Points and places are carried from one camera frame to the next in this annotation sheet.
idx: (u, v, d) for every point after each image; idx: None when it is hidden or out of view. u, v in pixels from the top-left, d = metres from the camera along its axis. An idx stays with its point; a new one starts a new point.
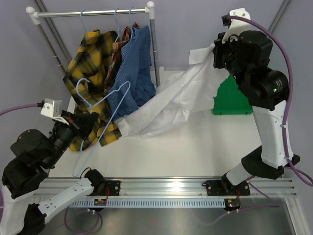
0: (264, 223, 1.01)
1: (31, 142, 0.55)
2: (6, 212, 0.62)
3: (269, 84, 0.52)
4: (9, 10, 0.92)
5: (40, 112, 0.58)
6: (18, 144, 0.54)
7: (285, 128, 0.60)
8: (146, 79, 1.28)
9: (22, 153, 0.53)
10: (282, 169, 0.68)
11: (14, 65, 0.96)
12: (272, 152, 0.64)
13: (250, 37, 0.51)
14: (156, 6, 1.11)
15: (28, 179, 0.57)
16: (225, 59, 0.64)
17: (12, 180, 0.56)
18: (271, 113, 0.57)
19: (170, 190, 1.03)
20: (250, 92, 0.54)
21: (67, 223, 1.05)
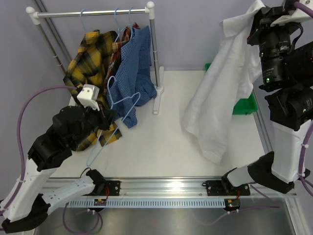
0: (264, 223, 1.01)
1: (72, 115, 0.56)
2: (25, 189, 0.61)
3: (300, 105, 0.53)
4: (8, 10, 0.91)
5: (78, 95, 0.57)
6: (61, 115, 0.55)
7: (304, 147, 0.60)
8: (146, 79, 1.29)
9: (63, 124, 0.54)
10: (292, 184, 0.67)
11: (14, 66, 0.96)
12: (286, 168, 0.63)
13: None
14: (157, 6, 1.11)
15: (56, 153, 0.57)
16: (265, 48, 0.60)
17: (41, 152, 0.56)
18: (294, 133, 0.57)
19: (170, 190, 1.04)
20: (277, 108, 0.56)
21: (67, 223, 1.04)
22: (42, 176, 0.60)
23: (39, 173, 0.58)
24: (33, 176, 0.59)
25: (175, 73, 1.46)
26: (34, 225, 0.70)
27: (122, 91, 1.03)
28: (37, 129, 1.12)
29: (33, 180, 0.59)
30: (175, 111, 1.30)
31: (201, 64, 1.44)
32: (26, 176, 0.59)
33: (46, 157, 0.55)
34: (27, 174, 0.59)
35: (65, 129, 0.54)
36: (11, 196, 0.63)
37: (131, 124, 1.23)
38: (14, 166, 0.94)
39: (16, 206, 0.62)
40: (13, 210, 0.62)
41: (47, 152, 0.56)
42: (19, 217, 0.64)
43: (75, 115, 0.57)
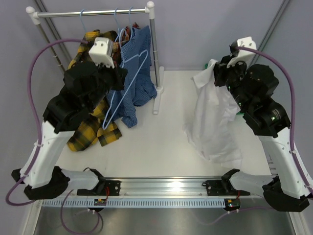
0: (264, 223, 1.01)
1: (85, 70, 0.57)
2: (43, 152, 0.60)
3: (267, 115, 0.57)
4: (8, 10, 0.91)
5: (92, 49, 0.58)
6: (72, 71, 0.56)
7: (295, 154, 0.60)
8: (146, 79, 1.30)
9: (77, 80, 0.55)
10: (306, 200, 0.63)
11: (14, 66, 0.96)
12: (289, 180, 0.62)
13: (259, 75, 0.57)
14: (157, 7, 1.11)
15: (72, 113, 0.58)
16: (229, 83, 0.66)
17: (57, 113, 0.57)
18: (276, 140, 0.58)
19: (170, 190, 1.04)
20: (251, 123, 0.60)
21: (66, 223, 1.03)
22: (59, 139, 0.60)
23: (57, 135, 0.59)
24: (52, 138, 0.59)
25: (175, 73, 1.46)
26: (54, 195, 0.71)
27: (122, 91, 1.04)
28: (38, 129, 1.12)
29: (51, 143, 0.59)
30: (175, 111, 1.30)
31: (201, 64, 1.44)
32: (44, 140, 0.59)
33: (63, 117, 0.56)
34: (44, 137, 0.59)
35: (79, 84, 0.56)
36: (29, 163, 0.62)
37: (131, 124, 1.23)
38: (14, 166, 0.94)
39: (36, 172, 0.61)
40: (33, 176, 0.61)
41: (62, 111, 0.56)
42: (39, 185, 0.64)
43: (88, 68, 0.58)
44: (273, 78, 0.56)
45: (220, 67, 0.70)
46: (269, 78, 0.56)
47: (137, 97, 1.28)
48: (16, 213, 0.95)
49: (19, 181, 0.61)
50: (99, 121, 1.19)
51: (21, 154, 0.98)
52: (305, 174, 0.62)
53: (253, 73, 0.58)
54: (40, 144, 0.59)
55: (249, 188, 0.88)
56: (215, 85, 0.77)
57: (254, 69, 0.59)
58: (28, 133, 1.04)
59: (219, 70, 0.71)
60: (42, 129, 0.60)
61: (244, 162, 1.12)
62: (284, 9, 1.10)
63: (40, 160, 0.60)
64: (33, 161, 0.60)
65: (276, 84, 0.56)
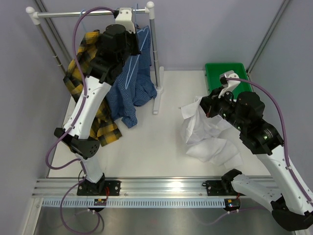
0: (264, 223, 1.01)
1: (117, 30, 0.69)
2: (89, 101, 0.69)
3: (260, 135, 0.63)
4: (9, 10, 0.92)
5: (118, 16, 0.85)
6: (108, 31, 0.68)
7: (292, 170, 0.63)
8: (146, 79, 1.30)
9: (114, 36, 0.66)
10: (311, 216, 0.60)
11: (15, 66, 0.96)
12: (291, 196, 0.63)
13: (246, 99, 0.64)
14: (157, 7, 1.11)
15: (111, 68, 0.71)
16: (224, 111, 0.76)
17: (100, 67, 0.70)
18: (271, 157, 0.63)
19: (170, 190, 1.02)
20: (247, 142, 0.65)
21: (67, 223, 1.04)
22: (102, 91, 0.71)
23: (101, 85, 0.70)
24: (96, 88, 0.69)
25: (175, 73, 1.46)
26: (90, 153, 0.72)
27: (122, 92, 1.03)
28: (38, 128, 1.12)
29: (96, 94, 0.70)
30: (175, 112, 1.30)
31: (200, 64, 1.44)
32: (89, 91, 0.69)
33: (106, 70, 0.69)
34: (89, 89, 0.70)
35: (115, 42, 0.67)
36: (73, 117, 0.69)
37: (131, 124, 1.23)
38: (15, 165, 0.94)
39: (82, 122, 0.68)
40: (79, 126, 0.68)
41: (104, 67, 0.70)
42: (83, 137, 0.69)
43: (119, 28, 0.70)
44: (259, 100, 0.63)
45: (215, 98, 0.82)
46: (256, 102, 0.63)
47: (137, 97, 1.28)
48: (17, 213, 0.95)
49: (66, 132, 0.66)
50: (99, 122, 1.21)
51: (21, 154, 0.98)
52: (305, 189, 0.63)
53: (242, 99, 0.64)
54: (86, 95, 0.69)
55: (252, 194, 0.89)
56: (208, 116, 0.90)
57: (241, 95, 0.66)
58: (28, 133, 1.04)
59: (213, 101, 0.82)
60: (86, 84, 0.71)
61: (244, 163, 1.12)
62: (284, 9, 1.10)
63: (86, 108, 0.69)
64: (80, 110, 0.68)
65: (263, 106, 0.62)
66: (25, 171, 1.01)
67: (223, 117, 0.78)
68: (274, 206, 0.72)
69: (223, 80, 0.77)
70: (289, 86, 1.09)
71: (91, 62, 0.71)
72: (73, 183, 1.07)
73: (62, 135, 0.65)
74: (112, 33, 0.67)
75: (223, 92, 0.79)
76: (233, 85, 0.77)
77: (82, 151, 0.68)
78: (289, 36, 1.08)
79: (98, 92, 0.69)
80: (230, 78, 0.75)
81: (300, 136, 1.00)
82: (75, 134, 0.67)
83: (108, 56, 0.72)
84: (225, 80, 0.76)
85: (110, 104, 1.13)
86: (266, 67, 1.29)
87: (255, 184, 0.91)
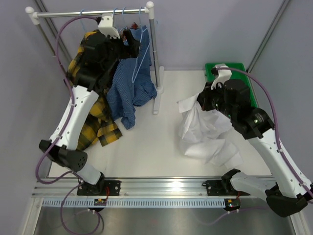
0: (264, 224, 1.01)
1: (96, 41, 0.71)
2: (78, 109, 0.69)
3: (251, 119, 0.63)
4: (9, 10, 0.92)
5: (100, 23, 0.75)
6: (89, 42, 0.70)
7: (283, 152, 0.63)
8: (146, 79, 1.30)
9: (96, 47, 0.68)
10: (303, 199, 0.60)
11: (14, 66, 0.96)
12: (284, 180, 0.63)
13: (231, 84, 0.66)
14: (157, 7, 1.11)
15: (99, 78, 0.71)
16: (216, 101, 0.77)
17: (86, 78, 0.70)
18: (262, 140, 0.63)
19: (170, 190, 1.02)
20: (238, 128, 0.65)
21: (66, 223, 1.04)
22: (90, 100, 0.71)
23: (90, 94, 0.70)
24: (84, 97, 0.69)
25: (175, 72, 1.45)
26: (78, 166, 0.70)
27: (120, 93, 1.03)
28: (38, 128, 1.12)
29: (84, 102, 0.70)
30: (175, 112, 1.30)
31: (200, 64, 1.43)
32: (78, 100, 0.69)
33: (93, 81, 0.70)
34: (77, 98, 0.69)
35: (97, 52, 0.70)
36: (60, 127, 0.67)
37: (129, 125, 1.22)
38: (14, 165, 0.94)
39: (70, 130, 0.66)
40: (68, 135, 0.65)
41: (91, 77, 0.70)
42: (71, 147, 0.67)
43: (99, 39, 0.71)
44: (243, 84, 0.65)
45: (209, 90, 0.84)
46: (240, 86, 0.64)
47: (137, 97, 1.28)
48: (16, 213, 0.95)
49: (54, 143, 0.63)
50: (99, 121, 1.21)
51: (21, 154, 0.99)
52: (297, 173, 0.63)
53: (227, 85, 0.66)
54: (75, 104, 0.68)
55: (250, 191, 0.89)
56: (203, 110, 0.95)
57: (227, 82, 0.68)
58: (28, 134, 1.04)
59: (206, 91, 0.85)
60: (74, 93, 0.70)
61: (244, 163, 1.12)
62: (284, 9, 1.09)
63: (75, 116, 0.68)
64: (69, 119, 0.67)
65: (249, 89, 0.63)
66: (25, 171, 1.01)
67: (216, 108, 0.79)
68: (268, 194, 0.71)
69: (213, 69, 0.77)
70: (289, 86, 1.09)
71: (78, 73, 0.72)
72: (74, 183, 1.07)
73: (50, 147, 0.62)
74: (92, 43, 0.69)
75: (215, 83, 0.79)
76: (224, 76, 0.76)
77: (70, 164, 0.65)
78: (289, 36, 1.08)
79: (86, 100, 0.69)
80: (220, 67, 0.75)
81: (300, 136, 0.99)
82: (62, 144, 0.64)
83: (93, 66, 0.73)
84: (215, 70, 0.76)
85: (110, 105, 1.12)
86: (266, 67, 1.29)
87: (253, 179, 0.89)
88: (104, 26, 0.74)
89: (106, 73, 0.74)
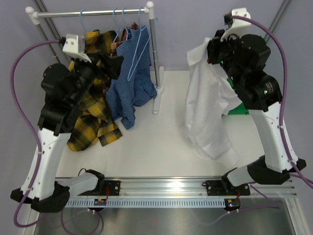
0: (265, 224, 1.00)
1: (57, 74, 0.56)
2: (46, 157, 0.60)
3: (259, 88, 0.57)
4: (8, 10, 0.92)
5: (64, 48, 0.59)
6: (47, 79, 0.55)
7: (282, 129, 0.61)
8: (146, 79, 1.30)
9: (55, 85, 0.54)
10: (287, 175, 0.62)
11: (14, 66, 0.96)
12: (274, 155, 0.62)
13: (249, 42, 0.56)
14: (157, 7, 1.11)
15: (67, 115, 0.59)
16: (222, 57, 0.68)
17: (51, 118, 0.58)
18: (266, 114, 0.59)
19: (170, 190, 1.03)
20: (243, 95, 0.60)
21: (65, 224, 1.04)
22: (60, 140, 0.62)
23: (57, 137, 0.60)
24: (52, 142, 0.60)
25: (175, 72, 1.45)
26: (59, 208, 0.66)
27: (119, 92, 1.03)
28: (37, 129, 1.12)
29: (53, 147, 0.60)
30: (175, 112, 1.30)
31: None
32: (44, 146, 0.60)
33: (60, 120, 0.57)
34: (44, 144, 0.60)
35: (59, 89, 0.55)
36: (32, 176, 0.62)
37: (128, 125, 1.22)
38: (14, 166, 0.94)
39: (41, 181, 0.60)
40: (38, 187, 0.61)
41: (57, 115, 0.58)
42: (46, 195, 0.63)
43: (60, 72, 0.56)
44: (263, 44, 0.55)
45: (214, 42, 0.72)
46: (260, 47, 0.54)
47: (137, 97, 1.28)
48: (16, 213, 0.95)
49: (24, 197, 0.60)
50: (99, 121, 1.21)
51: (21, 155, 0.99)
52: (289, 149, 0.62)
53: (245, 43, 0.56)
54: (42, 152, 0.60)
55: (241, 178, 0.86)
56: (209, 61, 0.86)
57: (246, 39, 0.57)
58: (27, 134, 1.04)
59: (213, 42, 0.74)
60: (41, 136, 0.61)
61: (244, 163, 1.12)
62: (285, 9, 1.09)
63: (44, 164, 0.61)
64: (38, 170, 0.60)
65: (268, 54, 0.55)
66: (25, 172, 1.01)
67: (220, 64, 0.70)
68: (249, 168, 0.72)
69: (227, 17, 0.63)
70: None
71: (42, 110, 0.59)
72: None
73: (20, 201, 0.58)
74: (51, 81, 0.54)
75: (227, 34, 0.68)
76: (237, 27, 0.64)
77: (47, 209, 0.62)
78: (288, 36, 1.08)
79: (54, 146, 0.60)
80: (235, 16, 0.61)
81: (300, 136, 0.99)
82: (34, 196, 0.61)
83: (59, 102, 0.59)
84: (230, 18, 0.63)
85: (109, 105, 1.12)
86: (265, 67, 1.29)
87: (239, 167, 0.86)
88: (69, 51, 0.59)
89: (77, 106, 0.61)
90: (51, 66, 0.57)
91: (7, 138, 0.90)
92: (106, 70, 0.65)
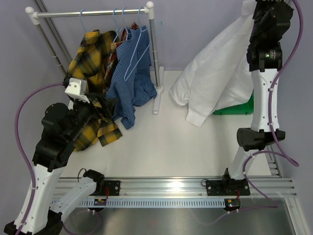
0: (264, 224, 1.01)
1: (58, 111, 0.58)
2: (40, 192, 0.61)
3: (263, 53, 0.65)
4: (8, 11, 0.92)
5: (67, 91, 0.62)
6: (47, 116, 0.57)
7: (272, 93, 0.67)
8: (146, 79, 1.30)
9: (55, 123, 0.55)
10: (262, 135, 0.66)
11: (14, 66, 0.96)
12: (257, 115, 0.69)
13: (278, 12, 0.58)
14: (156, 7, 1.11)
15: (61, 151, 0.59)
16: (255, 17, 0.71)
17: (47, 153, 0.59)
18: (261, 75, 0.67)
19: (170, 190, 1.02)
20: (249, 54, 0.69)
21: (66, 224, 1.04)
22: (54, 177, 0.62)
23: (51, 173, 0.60)
24: (45, 177, 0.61)
25: (175, 72, 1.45)
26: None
27: (119, 93, 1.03)
28: (37, 129, 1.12)
29: (46, 183, 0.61)
30: (175, 112, 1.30)
31: None
32: (38, 182, 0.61)
33: (54, 155, 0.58)
34: (38, 179, 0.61)
35: (58, 127, 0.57)
36: (25, 210, 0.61)
37: (128, 125, 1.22)
38: (14, 166, 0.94)
39: (34, 216, 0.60)
40: (32, 221, 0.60)
41: (52, 151, 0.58)
42: (39, 229, 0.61)
43: (61, 109, 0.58)
44: (288, 18, 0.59)
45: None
46: (282, 19, 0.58)
47: (137, 97, 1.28)
48: (16, 213, 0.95)
49: (17, 231, 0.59)
50: (99, 122, 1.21)
51: (21, 155, 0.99)
52: (272, 114, 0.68)
53: (274, 10, 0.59)
54: (35, 186, 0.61)
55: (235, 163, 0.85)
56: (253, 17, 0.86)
57: (277, 7, 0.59)
58: (27, 134, 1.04)
59: None
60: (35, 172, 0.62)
61: None
62: None
63: (37, 199, 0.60)
64: (31, 204, 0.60)
65: (287, 27, 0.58)
66: (25, 172, 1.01)
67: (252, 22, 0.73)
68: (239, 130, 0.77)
69: None
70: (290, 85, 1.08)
71: (37, 147, 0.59)
72: (74, 183, 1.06)
73: None
74: (51, 118, 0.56)
75: None
76: None
77: None
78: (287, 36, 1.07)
79: (47, 181, 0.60)
80: None
81: None
82: (28, 230, 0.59)
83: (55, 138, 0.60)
84: None
85: None
86: None
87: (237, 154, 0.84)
88: (71, 94, 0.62)
89: (72, 143, 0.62)
90: (52, 105, 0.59)
91: (7, 138, 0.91)
92: (102, 109, 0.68)
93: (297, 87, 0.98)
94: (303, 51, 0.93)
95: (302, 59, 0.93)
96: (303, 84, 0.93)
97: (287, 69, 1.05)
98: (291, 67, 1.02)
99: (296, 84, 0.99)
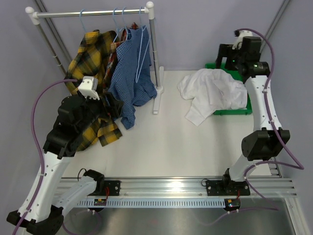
0: (263, 224, 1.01)
1: (73, 103, 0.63)
2: (48, 180, 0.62)
3: (251, 63, 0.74)
4: (9, 11, 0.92)
5: (79, 86, 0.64)
6: (63, 106, 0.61)
7: (266, 93, 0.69)
8: (146, 79, 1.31)
9: (71, 112, 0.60)
10: (265, 132, 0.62)
11: (14, 66, 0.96)
12: (257, 117, 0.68)
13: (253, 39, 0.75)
14: (156, 6, 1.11)
15: (72, 141, 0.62)
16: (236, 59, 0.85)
17: (57, 141, 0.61)
18: (253, 80, 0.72)
19: (170, 190, 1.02)
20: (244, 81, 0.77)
21: (65, 224, 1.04)
22: (62, 165, 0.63)
23: (59, 161, 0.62)
24: (54, 165, 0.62)
25: (175, 73, 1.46)
26: (53, 232, 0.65)
27: (119, 93, 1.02)
28: (37, 128, 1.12)
29: (55, 170, 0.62)
30: (175, 112, 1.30)
31: (200, 65, 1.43)
32: (47, 169, 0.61)
33: (65, 143, 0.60)
34: (47, 166, 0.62)
35: (72, 116, 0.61)
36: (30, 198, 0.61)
37: (128, 125, 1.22)
38: (14, 166, 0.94)
39: (40, 203, 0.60)
40: (36, 209, 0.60)
41: (63, 140, 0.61)
42: (42, 218, 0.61)
43: (76, 102, 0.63)
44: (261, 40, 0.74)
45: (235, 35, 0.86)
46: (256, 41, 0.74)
47: (137, 97, 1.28)
48: None
49: (21, 219, 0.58)
50: (99, 121, 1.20)
51: (21, 155, 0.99)
52: (272, 112, 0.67)
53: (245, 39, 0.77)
54: (44, 173, 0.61)
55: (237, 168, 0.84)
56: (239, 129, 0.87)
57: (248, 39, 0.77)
58: (28, 134, 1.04)
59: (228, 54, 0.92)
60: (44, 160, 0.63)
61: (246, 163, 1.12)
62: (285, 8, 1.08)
63: (44, 186, 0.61)
64: (38, 190, 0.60)
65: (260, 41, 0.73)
66: (25, 172, 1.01)
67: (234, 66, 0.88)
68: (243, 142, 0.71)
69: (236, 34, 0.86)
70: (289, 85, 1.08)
71: (49, 136, 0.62)
72: (73, 183, 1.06)
73: (18, 223, 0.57)
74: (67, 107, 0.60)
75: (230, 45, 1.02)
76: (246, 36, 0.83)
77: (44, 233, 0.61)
78: (287, 36, 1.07)
79: (56, 168, 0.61)
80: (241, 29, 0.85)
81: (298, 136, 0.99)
82: (31, 218, 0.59)
83: (67, 129, 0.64)
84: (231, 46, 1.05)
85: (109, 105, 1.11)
86: None
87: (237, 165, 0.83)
88: (83, 89, 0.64)
89: (81, 134, 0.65)
90: (67, 98, 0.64)
91: (7, 137, 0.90)
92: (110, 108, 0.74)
93: (297, 86, 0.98)
94: (303, 51, 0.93)
95: (303, 59, 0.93)
96: (303, 84, 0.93)
97: (287, 70, 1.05)
98: (291, 68, 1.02)
99: (295, 84, 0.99)
